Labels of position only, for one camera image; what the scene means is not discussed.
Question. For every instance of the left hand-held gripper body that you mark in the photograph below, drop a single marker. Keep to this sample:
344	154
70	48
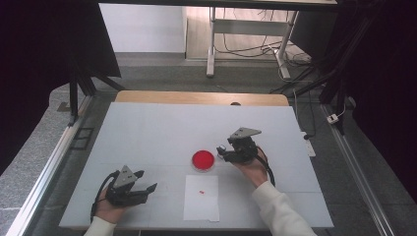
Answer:
123	193

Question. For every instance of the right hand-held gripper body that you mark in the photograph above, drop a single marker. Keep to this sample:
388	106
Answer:
246	147

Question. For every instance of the blue white stamp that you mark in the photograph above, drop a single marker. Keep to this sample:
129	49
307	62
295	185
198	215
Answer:
222	147

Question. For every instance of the red round ink dish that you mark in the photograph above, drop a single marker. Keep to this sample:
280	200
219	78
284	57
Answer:
203	160

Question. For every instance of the person's left hand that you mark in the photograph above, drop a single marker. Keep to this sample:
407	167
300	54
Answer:
108	211

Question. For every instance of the person's right hand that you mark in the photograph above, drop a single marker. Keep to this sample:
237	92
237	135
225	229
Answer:
257	172

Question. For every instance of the white table cover board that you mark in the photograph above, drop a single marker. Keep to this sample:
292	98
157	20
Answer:
147	131

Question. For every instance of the dark round table grommet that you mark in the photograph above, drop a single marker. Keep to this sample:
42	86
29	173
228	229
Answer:
235	104

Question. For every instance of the white paper sheet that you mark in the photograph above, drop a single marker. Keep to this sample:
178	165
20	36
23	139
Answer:
201	206

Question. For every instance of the wooden table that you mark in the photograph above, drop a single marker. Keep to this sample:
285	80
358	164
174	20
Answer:
196	97

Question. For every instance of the white plug adapter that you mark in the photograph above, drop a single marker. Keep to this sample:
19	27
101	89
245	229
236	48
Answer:
332	119

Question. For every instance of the black metal stand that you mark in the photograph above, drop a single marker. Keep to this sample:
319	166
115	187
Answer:
73	98

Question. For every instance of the black curtain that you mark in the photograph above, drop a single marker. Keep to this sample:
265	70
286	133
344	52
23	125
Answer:
387	98
32	65

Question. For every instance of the aluminium floor rail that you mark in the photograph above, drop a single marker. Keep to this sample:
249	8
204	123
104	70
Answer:
357	177
42	183

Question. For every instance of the white metal desk frame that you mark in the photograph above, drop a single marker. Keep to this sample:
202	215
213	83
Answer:
249	27

